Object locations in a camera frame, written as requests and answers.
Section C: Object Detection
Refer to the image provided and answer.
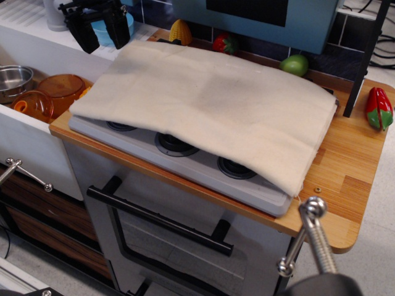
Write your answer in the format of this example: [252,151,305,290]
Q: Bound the silver clamp screw left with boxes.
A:
[1,157,54,192]

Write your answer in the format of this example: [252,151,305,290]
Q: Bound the cream cloth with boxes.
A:
[70,40,337,196]

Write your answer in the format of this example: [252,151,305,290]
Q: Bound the yellow toy corn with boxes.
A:
[168,19,193,46]

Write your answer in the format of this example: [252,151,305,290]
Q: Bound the black left stove knob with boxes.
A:
[106,121,136,132]

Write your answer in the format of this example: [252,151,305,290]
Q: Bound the white toy sink unit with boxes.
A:
[0,0,161,201]

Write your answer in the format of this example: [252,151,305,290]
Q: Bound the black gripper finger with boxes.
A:
[66,17,99,54]
[104,14,130,49]

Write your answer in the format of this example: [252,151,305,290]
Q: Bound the grey toy stove top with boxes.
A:
[69,115,292,216]

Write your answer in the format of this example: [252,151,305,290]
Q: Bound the silver clamp screw right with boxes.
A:
[277,196,338,278]

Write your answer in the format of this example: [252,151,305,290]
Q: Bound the steel pot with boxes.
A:
[1,65,34,104]

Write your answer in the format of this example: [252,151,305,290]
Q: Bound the blue plastic bowl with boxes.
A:
[91,13,134,46]

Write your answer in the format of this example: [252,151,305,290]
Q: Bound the black metal post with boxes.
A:
[343,0,391,118]

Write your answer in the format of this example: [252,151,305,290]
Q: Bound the green toy apple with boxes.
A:
[279,54,309,77]

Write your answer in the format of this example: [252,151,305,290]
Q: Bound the red toy strawberry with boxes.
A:
[212,32,239,56]

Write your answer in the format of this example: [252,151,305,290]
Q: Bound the black stove knob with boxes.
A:
[106,121,136,132]
[155,133,199,157]
[217,157,257,179]

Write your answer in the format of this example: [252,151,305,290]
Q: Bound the orange transparent lid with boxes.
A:
[10,90,54,123]

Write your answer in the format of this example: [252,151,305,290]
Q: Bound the black cables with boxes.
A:
[342,0,395,70]

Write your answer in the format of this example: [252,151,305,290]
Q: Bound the black right stove knob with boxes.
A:
[217,157,257,179]

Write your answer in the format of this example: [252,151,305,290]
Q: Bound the orange transparent pot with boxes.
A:
[38,74,86,119]

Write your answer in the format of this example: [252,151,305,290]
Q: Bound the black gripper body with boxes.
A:
[57,0,127,19]

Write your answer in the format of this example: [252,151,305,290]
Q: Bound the grey oven door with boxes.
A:
[82,173,291,295]

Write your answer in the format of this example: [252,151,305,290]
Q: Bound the blue toy microwave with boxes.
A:
[172,0,344,54]

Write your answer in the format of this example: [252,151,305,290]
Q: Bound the red toy pepper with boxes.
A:
[365,87,394,131]

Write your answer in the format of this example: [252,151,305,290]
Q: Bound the black oven door handle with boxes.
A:
[86,176,233,257]

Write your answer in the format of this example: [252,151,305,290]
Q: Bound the black middle stove knob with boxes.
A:
[155,133,199,157]

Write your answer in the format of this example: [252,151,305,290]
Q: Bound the silver clamp screw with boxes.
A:
[1,157,54,192]
[277,196,338,278]

